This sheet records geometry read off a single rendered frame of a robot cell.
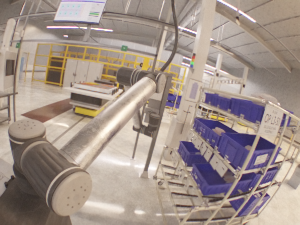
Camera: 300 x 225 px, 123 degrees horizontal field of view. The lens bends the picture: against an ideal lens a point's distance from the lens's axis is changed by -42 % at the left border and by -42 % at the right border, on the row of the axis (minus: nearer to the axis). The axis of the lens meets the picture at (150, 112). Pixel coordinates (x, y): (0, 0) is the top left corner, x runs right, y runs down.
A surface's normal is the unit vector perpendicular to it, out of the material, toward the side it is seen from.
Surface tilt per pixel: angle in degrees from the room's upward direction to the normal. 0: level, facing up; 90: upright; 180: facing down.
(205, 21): 90
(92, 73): 90
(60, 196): 86
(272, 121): 90
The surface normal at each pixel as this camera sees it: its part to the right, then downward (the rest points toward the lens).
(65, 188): 0.90, 0.21
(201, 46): 0.08, 0.24
